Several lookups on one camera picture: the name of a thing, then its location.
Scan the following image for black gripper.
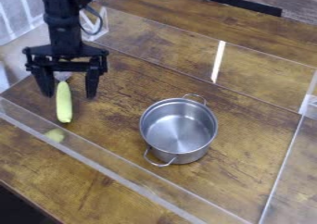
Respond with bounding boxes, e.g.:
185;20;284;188
22;16;108;99

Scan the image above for stainless steel pot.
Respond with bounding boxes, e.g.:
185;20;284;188
139;93;218;168

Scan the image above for black bar on table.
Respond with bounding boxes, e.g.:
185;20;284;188
207;0;282;17

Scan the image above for clear acrylic barrier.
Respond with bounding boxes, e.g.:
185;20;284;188
0;96;250;224

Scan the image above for black cable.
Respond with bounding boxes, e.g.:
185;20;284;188
77;4;104;36

